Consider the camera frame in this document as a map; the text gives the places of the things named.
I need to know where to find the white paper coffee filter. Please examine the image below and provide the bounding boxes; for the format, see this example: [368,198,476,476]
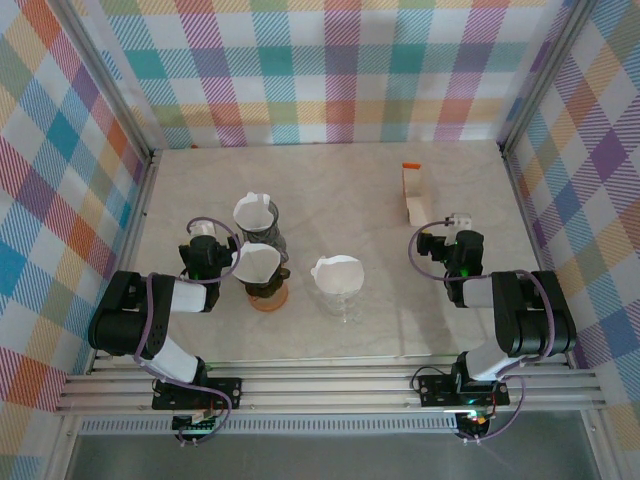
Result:
[230,243,282,285]
[310,254,365,297]
[233,192,274,232]

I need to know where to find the orange white filter packet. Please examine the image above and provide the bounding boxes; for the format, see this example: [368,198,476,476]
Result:
[400,162,432,227]

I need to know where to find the smoky grey coffee dripper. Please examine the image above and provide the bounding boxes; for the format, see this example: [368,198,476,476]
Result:
[234,199,281,246]

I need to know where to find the orange translucent cup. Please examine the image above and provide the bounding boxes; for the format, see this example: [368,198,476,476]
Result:
[245,284,291,314]

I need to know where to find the clear glass cup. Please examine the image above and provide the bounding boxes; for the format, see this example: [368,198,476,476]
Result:
[314,259,365,307]

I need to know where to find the right controller circuit board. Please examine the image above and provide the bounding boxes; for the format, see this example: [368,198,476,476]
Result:
[455,408,495,432]

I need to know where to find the controller circuit board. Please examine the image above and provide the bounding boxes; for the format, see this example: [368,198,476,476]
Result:
[171,410,224,435]
[455,408,495,432]

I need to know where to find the left controller circuit board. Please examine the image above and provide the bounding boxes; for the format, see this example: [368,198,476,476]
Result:
[171,410,224,435]

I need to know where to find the aluminium side rail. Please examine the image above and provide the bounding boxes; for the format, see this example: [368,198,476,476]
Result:
[84,148,164,374]

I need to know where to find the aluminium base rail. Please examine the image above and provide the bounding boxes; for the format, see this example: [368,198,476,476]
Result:
[53,364,605,417]

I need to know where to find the aluminium frame post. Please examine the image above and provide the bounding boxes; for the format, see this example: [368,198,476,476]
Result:
[49,0,156,161]
[499,0,596,156]

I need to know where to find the grey slotted cable duct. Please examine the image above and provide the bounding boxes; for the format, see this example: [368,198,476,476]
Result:
[79,417,461,436]

